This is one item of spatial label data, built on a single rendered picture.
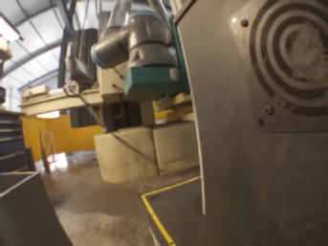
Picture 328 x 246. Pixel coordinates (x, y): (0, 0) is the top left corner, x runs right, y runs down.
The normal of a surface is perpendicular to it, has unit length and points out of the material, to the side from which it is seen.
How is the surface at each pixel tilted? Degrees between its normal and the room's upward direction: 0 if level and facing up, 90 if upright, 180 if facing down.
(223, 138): 90
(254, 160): 90
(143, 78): 90
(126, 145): 90
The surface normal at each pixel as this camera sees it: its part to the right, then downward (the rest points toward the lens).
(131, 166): 0.32, -0.04
